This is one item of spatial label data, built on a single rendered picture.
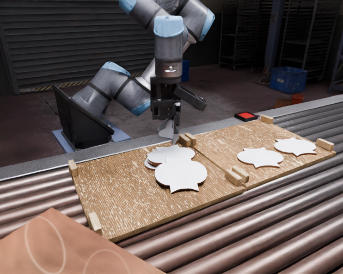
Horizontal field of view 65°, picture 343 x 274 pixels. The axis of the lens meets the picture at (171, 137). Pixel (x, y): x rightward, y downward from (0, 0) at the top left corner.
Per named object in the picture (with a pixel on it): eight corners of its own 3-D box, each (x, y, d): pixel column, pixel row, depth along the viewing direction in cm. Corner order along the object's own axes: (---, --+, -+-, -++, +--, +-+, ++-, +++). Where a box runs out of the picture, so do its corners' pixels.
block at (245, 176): (230, 174, 81) (231, 166, 80) (234, 172, 82) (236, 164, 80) (244, 184, 76) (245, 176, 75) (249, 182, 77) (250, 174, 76)
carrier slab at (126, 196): (68, 170, 85) (67, 166, 85) (181, 142, 103) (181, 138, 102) (97, 249, 58) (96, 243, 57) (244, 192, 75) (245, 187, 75)
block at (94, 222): (89, 222, 63) (87, 213, 61) (97, 219, 63) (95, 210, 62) (95, 240, 58) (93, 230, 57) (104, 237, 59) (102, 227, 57)
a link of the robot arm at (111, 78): (91, 84, 122) (110, 61, 123) (115, 103, 124) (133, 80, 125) (87, 79, 110) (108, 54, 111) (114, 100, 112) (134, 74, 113)
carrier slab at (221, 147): (182, 142, 103) (182, 138, 103) (260, 122, 121) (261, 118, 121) (246, 191, 76) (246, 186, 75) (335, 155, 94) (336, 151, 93)
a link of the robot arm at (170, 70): (179, 57, 77) (185, 62, 70) (179, 74, 79) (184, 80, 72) (153, 58, 76) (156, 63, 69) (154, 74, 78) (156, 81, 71)
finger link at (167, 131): (158, 144, 84) (157, 117, 80) (176, 143, 85) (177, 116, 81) (159, 149, 81) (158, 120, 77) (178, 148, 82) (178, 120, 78)
